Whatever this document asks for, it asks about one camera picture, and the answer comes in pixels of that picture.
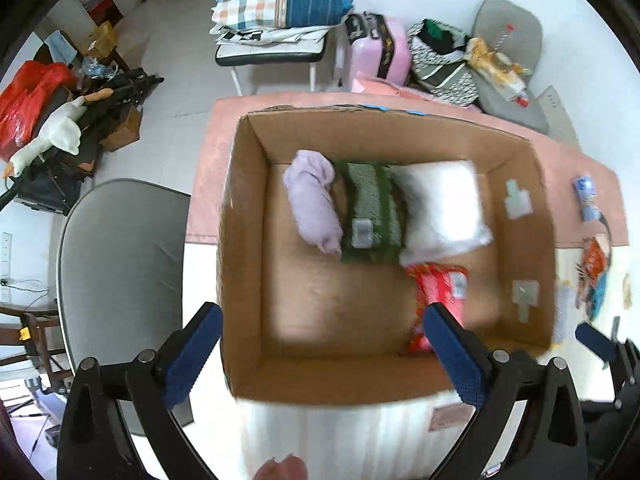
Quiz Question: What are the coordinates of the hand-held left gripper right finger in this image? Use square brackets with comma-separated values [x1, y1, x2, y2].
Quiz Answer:
[422, 301, 589, 480]

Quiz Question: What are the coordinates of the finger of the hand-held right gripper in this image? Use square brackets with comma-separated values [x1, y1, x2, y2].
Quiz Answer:
[575, 316, 640, 402]

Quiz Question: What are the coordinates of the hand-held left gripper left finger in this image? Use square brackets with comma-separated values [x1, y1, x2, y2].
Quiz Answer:
[57, 301, 224, 480]

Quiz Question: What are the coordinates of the red soft packet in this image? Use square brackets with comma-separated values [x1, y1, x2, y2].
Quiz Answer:
[404, 262, 471, 354]

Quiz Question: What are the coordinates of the large cardboard box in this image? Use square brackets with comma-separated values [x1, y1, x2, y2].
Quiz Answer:
[216, 104, 559, 406]

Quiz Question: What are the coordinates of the white soft pillow pack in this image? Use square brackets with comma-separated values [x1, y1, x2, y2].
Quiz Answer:
[390, 160, 494, 266]

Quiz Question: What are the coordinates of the person's left hand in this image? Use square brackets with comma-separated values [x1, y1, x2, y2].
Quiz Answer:
[251, 454, 307, 480]

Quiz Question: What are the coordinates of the blue and red packet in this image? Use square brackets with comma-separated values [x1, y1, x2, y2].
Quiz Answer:
[575, 271, 609, 320]

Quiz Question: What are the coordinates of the orange packet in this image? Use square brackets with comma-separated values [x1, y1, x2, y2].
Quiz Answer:
[579, 236, 612, 282]

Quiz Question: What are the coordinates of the grey round-backed chair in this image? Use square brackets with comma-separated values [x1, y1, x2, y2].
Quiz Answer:
[56, 178, 194, 437]

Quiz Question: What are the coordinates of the small blue packet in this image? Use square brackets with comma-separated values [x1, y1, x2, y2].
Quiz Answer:
[572, 175, 601, 222]

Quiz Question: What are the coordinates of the wooden stool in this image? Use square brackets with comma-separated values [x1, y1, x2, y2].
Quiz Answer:
[0, 304, 69, 392]

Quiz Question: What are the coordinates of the green folded cloth pack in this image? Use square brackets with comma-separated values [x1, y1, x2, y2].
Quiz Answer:
[333, 160, 407, 265]

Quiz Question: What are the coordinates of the rolled purple cloth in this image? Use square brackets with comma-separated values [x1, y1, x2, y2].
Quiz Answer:
[282, 149, 345, 256]

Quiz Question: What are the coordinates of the black case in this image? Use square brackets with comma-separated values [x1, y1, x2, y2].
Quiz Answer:
[0, 152, 97, 217]

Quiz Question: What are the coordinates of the white board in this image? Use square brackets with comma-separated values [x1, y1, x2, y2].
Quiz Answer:
[536, 85, 582, 152]

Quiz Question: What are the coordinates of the small cardboard box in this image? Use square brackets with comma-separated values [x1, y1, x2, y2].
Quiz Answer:
[99, 107, 144, 154]

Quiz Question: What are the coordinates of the white goose plush toy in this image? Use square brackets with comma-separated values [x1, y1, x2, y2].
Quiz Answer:
[2, 88, 114, 179]

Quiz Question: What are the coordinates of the black toy gun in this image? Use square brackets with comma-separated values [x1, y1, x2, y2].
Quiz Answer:
[74, 72, 166, 128]

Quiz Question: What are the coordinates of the orange and yellow snack bag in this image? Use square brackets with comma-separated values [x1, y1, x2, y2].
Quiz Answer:
[466, 37, 532, 107]

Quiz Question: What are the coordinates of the grey patterned bag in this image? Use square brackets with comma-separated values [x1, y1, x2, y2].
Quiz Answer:
[406, 18, 482, 107]

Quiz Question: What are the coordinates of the red plastic bag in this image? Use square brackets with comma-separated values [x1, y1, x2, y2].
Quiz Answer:
[0, 60, 77, 162]

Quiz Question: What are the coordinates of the white chair with black seat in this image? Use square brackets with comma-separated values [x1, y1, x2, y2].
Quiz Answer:
[215, 29, 332, 97]

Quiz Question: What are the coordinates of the pink suitcase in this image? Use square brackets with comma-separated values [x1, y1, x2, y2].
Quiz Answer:
[345, 10, 414, 94]

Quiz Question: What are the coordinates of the grey padded chair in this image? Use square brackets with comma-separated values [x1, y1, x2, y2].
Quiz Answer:
[470, 0, 552, 136]

